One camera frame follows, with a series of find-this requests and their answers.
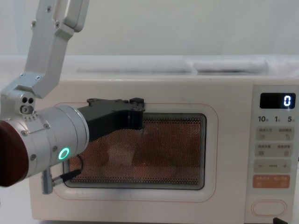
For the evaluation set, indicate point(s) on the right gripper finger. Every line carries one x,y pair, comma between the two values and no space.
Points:
280,221

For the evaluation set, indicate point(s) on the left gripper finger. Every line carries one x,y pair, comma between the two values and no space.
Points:
136,120
137,100

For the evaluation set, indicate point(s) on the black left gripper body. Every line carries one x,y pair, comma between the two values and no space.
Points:
105,116

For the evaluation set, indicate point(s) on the cream microwave oven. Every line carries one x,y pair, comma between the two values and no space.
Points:
163,93

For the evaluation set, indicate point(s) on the oven control panel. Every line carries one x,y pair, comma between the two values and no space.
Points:
273,144

